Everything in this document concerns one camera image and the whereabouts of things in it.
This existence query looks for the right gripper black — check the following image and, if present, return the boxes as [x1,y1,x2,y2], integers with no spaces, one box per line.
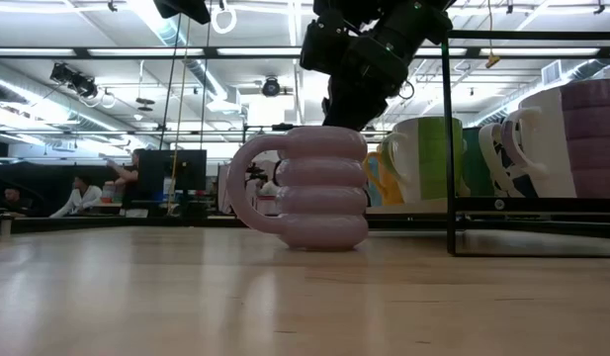
[321,37,412,133]

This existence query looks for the yellow mug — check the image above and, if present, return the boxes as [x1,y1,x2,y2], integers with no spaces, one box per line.
[362,147,404,207]

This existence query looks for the pink ribbed mug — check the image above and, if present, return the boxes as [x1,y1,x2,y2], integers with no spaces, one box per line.
[226,125,370,252]

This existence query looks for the green mug white handle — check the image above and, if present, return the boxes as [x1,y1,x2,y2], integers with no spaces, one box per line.
[381,116,468,204]

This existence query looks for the grey-teal mug white inside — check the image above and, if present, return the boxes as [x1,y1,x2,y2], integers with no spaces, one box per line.
[462,127,496,198]

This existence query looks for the white mug dark stripes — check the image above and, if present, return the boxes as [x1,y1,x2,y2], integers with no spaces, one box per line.
[478,121,541,199]

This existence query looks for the purple mug white handle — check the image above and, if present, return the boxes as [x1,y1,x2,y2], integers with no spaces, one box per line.
[499,78,610,200]

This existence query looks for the round black ceiling device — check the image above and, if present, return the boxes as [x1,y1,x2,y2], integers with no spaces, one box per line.
[261,76,282,98]

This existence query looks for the black computer monitor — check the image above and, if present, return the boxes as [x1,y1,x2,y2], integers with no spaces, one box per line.
[138,148,208,209]

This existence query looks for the black hanging overhead device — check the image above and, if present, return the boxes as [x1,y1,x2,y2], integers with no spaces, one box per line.
[153,0,212,26]

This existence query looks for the person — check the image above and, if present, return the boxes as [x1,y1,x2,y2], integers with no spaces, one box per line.
[105,147,143,210]
[0,187,35,217]
[49,172,106,219]

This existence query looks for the black ceiling light fixture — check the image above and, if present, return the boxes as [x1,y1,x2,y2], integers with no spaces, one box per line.
[49,62,99,99]

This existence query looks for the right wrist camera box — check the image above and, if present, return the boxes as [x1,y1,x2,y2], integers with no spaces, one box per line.
[299,9,346,76]

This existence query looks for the wooden shelf black metal frame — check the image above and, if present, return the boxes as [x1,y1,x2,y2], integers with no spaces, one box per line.
[366,29,610,258]

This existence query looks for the yellow hanging tag cord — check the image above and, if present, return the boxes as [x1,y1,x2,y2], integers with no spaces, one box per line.
[484,0,501,69]

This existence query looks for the black table frame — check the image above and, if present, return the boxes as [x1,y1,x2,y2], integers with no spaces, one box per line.
[0,213,610,239]

